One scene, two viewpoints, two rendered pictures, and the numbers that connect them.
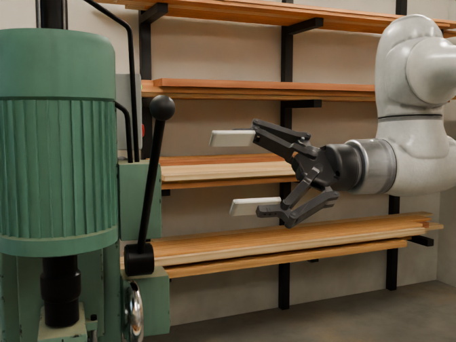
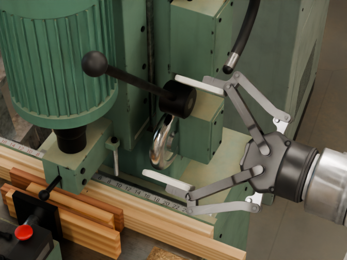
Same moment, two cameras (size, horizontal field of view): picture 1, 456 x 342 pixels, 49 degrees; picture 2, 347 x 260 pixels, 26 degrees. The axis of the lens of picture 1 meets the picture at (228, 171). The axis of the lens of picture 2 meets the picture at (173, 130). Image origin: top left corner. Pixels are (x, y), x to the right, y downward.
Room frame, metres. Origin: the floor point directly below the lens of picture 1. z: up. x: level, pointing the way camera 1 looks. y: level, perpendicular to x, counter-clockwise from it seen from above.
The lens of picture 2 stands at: (0.22, -0.50, 2.05)
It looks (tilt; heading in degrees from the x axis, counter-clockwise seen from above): 46 degrees down; 44
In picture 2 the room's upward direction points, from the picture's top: straight up
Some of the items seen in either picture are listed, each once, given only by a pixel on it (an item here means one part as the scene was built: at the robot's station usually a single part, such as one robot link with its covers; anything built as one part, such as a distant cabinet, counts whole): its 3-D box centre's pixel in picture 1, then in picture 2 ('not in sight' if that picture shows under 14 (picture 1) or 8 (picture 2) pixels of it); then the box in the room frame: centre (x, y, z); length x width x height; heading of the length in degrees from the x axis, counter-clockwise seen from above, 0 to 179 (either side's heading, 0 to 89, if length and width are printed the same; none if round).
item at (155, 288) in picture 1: (144, 300); (195, 125); (0.97, 0.17, 1.02); 0.09 x 0.07 x 0.12; 108
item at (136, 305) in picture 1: (132, 313); (168, 139); (0.91, 0.18, 1.02); 0.12 x 0.03 x 0.12; 18
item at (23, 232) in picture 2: not in sight; (24, 232); (0.58, 0.20, 1.02); 0.03 x 0.03 x 0.01
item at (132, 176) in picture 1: (138, 198); (202, 31); (1.00, 0.18, 1.22); 0.09 x 0.08 x 0.15; 18
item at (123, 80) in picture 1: (124, 112); not in sight; (1.09, 0.23, 1.40); 0.10 x 0.06 x 0.16; 18
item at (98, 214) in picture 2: not in sight; (70, 210); (0.71, 0.25, 0.93); 0.18 x 0.02 x 0.05; 108
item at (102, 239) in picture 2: not in sight; (62, 223); (0.68, 0.23, 0.93); 0.23 x 0.02 x 0.06; 108
